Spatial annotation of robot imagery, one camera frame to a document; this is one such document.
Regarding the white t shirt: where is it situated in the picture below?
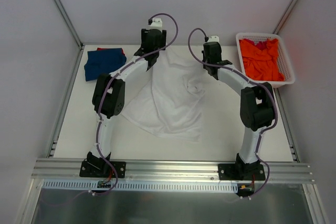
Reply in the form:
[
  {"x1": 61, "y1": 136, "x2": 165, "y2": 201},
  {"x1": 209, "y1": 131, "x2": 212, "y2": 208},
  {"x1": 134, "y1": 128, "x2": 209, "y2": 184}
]
[{"x1": 122, "y1": 48, "x2": 205, "y2": 142}]

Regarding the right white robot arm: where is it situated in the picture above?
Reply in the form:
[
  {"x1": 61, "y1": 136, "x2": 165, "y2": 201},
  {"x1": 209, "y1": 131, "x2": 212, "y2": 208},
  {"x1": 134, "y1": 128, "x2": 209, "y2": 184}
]
[{"x1": 202, "y1": 40, "x2": 278, "y2": 181}]

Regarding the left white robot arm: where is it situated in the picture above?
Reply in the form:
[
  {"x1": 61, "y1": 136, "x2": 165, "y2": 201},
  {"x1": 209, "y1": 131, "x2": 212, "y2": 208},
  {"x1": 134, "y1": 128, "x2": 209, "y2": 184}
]
[{"x1": 79, "y1": 28, "x2": 166, "y2": 178}]

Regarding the orange t shirt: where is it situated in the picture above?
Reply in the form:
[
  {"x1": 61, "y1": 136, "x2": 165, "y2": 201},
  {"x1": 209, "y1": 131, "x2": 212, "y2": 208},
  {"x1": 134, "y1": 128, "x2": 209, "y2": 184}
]
[{"x1": 239, "y1": 39, "x2": 285, "y2": 81}]

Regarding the magenta garment in basket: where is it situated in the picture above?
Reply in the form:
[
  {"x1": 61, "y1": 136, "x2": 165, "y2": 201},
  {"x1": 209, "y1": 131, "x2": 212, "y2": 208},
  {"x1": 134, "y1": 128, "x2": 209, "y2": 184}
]
[{"x1": 255, "y1": 41, "x2": 267, "y2": 50}]

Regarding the folded blue t shirt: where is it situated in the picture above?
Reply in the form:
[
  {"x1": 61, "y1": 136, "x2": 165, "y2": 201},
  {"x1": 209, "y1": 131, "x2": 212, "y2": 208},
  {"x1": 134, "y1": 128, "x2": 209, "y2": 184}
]
[{"x1": 84, "y1": 48, "x2": 127, "y2": 82}]

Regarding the folded red t shirt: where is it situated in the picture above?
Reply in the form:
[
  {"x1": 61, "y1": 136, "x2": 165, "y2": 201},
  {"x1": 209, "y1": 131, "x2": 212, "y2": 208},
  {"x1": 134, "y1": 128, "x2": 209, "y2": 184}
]
[{"x1": 96, "y1": 48, "x2": 117, "y2": 52}]

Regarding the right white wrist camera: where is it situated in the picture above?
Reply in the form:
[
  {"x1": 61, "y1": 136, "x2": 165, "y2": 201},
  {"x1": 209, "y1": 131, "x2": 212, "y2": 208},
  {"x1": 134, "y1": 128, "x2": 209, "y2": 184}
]
[{"x1": 205, "y1": 35, "x2": 219, "y2": 43}]

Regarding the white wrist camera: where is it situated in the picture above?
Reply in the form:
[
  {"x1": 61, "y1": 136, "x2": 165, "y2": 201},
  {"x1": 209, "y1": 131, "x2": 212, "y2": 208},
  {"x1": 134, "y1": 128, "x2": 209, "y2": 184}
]
[
  {"x1": 148, "y1": 17, "x2": 163, "y2": 31},
  {"x1": 205, "y1": 35, "x2": 219, "y2": 43}
]

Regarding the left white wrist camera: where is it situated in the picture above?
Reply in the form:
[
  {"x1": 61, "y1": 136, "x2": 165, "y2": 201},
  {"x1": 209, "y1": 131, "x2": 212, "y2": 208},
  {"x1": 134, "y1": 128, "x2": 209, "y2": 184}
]
[{"x1": 148, "y1": 17, "x2": 163, "y2": 31}]

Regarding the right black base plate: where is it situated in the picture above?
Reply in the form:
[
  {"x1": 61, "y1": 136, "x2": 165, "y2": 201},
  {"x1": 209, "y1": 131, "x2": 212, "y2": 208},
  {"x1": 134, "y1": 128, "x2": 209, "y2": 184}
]
[{"x1": 218, "y1": 162, "x2": 266, "y2": 181}]

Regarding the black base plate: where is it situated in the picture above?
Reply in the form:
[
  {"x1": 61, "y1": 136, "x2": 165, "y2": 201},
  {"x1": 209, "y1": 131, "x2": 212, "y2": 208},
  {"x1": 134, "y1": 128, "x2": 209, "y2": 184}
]
[
  {"x1": 79, "y1": 159, "x2": 126, "y2": 178},
  {"x1": 218, "y1": 162, "x2": 266, "y2": 181}
]

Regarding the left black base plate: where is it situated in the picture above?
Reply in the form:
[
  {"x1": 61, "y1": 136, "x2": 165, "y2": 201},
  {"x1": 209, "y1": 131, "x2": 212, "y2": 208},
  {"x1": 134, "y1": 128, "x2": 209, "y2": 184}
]
[{"x1": 79, "y1": 159, "x2": 126, "y2": 178}]

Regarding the white slotted cable duct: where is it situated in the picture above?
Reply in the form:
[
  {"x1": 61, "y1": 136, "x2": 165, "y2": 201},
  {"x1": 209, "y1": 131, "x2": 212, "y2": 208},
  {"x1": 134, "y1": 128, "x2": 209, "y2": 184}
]
[{"x1": 42, "y1": 179, "x2": 238, "y2": 194}]

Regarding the aluminium mounting rail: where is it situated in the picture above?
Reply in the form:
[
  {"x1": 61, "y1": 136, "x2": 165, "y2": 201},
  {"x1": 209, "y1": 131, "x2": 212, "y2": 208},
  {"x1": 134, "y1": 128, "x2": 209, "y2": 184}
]
[{"x1": 32, "y1": 158, "x2": 316, "y2": 184}]

